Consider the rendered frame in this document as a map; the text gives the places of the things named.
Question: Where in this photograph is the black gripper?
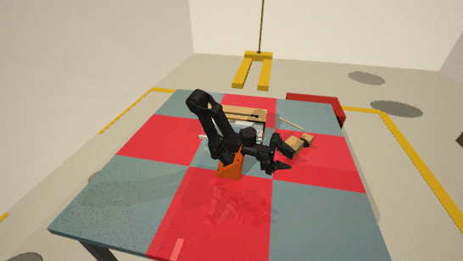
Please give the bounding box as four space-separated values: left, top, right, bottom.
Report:
254 132 296 175

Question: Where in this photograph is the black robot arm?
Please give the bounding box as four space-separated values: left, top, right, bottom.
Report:
186 89 271 171

